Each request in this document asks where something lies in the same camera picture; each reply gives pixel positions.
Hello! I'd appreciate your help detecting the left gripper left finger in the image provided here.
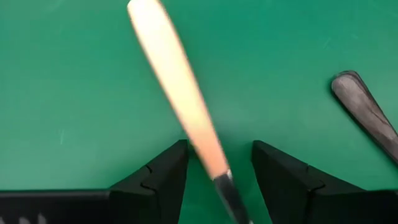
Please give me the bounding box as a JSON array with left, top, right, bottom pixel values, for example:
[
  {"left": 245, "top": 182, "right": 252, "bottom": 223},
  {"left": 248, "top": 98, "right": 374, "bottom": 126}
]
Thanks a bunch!
[{"left": 0, "top": 139, "right": 190, "bottom": 224}]

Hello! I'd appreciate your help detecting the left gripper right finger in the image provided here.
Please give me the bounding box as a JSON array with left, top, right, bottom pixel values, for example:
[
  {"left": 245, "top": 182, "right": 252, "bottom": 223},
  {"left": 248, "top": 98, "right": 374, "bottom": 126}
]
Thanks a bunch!
[{"left": 251, "top": 139, "right": 398, "bottom": 224}]

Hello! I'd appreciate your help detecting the wooden handle silver fork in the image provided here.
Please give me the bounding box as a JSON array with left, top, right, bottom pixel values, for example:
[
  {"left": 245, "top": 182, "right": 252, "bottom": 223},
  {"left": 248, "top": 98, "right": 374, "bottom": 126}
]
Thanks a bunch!
[{"left": 126, "top": 0, "right": 254, "bottom": 224}]

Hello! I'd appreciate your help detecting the dark grey wooden handle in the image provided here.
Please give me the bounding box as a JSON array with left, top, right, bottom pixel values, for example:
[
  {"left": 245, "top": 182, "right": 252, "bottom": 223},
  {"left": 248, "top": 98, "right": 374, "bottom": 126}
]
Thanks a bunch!
[{"left": 330, "top": 70, "right": 398, "bottom": 164}]

